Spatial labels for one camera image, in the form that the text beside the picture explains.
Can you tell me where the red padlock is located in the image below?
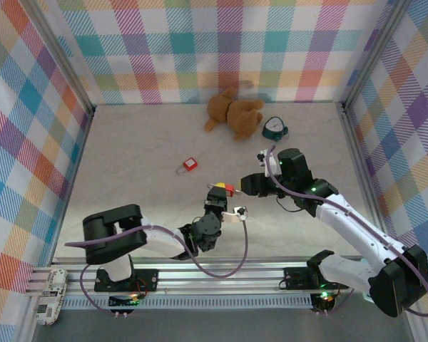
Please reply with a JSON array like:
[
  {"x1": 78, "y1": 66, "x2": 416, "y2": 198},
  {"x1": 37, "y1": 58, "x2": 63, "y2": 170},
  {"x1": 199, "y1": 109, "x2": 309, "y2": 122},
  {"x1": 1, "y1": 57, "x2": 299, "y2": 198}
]
[
  {"x1": 176, "y1": 157, "x2": 200, "y2": 176},
  {"x1": 207, "y1": 182, "x2": 235, "y2": 198}
]

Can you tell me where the green alarm clock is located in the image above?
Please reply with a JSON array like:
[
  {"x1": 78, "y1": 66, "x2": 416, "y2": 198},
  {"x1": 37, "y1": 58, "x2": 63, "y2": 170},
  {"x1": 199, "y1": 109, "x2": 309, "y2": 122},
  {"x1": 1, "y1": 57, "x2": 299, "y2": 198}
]
[{"x1": 261, "y1": 116, "x2": 290, "y2": 143}]

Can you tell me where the brown teddy bear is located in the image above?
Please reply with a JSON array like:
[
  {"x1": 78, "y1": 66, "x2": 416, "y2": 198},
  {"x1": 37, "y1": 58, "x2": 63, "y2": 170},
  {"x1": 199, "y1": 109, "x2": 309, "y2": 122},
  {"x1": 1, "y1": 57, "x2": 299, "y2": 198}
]
[{"x1": 203, "y1": 88, "x2": 265, "y2": 142}]

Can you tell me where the left controller board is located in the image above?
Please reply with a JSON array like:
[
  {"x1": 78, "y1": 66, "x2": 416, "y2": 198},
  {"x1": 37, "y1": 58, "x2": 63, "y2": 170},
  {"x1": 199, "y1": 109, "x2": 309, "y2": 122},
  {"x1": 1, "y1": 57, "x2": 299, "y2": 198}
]
[{"x1": 108, "y1": 292, "x2": 143, "y2": 318}]

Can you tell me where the controller board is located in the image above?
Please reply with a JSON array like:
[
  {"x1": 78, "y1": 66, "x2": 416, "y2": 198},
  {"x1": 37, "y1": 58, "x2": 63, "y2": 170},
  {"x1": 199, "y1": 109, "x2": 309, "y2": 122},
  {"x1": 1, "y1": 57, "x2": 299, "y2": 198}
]
[
  {"x1": 108, "y1": 292, "x2": 143, "y2": 318},
  {"x1": 310, "y1": 291, "x2": 337, "y2": 316}
]

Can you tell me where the right controller board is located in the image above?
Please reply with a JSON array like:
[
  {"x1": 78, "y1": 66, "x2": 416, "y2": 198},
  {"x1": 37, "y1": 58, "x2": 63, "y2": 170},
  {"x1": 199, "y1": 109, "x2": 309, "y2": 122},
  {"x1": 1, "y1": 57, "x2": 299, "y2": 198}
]
[{"x1": 310, "y1": 291, "x2": 337, "y2": 316}]

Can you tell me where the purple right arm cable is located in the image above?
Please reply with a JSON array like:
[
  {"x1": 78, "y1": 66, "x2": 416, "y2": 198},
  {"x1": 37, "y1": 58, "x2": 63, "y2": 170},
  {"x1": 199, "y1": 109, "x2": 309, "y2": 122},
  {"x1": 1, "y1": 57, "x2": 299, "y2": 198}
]
[{"x1": 265, "y1": 145, "x2": 428, "y2": 318}]

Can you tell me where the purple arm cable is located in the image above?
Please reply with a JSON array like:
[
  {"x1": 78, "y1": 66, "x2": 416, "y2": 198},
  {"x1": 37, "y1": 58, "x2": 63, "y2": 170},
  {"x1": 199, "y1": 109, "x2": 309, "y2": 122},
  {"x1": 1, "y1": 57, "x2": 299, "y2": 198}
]
[
  {"x1": 63, "y1": 213, "x2": 250, "y2": 318},
  {"x1": 265, "y1": 145, "x2": 428, "y2": 318}
]

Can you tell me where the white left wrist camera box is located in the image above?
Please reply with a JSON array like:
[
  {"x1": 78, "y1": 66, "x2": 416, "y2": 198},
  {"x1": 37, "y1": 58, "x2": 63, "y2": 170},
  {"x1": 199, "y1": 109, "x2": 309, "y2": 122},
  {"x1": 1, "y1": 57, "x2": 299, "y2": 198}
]
[{"x1": 221, "y1": 205, "x2": 249, "y2": 224}]

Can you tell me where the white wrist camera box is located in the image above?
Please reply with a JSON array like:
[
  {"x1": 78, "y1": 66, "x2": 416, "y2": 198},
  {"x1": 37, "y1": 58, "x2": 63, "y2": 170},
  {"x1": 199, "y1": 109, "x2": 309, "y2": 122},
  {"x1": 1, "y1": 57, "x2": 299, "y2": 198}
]
[
  {"x1": 221, "y1": 205, "x2": 249, "y2": 224},
  {"x1": 256, "y1": 145, "x2": 276, "y2": 178}
]

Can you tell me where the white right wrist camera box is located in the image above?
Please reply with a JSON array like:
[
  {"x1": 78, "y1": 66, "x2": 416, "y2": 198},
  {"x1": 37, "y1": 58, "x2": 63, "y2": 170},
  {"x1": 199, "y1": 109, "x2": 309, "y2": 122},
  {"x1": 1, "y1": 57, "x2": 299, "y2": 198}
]
[{"x1": 256, "y1": 145, "x2": 276, "y2": 178}]

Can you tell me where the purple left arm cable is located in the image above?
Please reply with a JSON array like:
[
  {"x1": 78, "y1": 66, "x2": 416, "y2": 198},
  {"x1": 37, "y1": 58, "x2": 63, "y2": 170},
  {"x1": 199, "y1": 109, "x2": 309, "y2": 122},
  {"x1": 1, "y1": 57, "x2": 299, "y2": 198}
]
[{"x1": 63, "y1": 213, "x2": 250, "y2": 318}]

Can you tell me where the aluminium mounting rail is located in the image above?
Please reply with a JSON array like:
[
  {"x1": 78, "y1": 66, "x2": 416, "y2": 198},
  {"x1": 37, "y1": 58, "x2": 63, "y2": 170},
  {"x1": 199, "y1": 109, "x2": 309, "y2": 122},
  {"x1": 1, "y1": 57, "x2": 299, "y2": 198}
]
[{"x1": 24, "y1": 256, "x2": 379, "y2": 297}]

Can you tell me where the aluminium side rail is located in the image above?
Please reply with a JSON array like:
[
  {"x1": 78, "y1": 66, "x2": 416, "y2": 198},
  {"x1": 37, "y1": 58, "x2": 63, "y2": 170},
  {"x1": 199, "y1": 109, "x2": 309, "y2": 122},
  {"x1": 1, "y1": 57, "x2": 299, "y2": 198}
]
[{"x1": 337, "y1": 103, "x2": 427, "y2": 342}]

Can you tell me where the white slotted cable duct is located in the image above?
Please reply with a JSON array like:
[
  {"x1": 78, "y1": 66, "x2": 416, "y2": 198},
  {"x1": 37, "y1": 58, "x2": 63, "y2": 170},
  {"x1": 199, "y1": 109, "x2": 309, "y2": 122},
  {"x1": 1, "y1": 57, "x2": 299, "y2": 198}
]
[{"x1": 61, "y1": 297, "x2": 315, "y2": 310}]

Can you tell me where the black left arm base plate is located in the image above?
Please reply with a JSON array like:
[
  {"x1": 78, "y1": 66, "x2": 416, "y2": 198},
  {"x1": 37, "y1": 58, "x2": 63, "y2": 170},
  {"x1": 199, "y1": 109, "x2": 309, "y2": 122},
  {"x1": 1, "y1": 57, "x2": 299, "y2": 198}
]
[{"x1": 94, "y1": 269, "x2": 160, "y2": 294}]

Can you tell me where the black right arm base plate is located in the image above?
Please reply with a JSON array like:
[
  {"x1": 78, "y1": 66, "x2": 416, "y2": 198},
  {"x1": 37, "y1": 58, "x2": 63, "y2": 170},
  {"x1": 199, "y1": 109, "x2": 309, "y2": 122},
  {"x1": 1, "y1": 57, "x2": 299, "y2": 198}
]
[{"x1": 283, "y1": 266, "x2": 350, "y2": 291}]

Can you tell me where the aluminium frame post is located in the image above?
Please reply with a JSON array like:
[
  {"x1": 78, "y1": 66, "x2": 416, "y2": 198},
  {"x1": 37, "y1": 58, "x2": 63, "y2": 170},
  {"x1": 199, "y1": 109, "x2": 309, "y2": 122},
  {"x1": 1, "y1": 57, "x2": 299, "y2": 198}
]
[
  {"x1": 19, "y1": 0, "x2": 96, "y2": 114},
  {"x1": 340, "y1": 0, "x2": 414, "y2": 113}
]

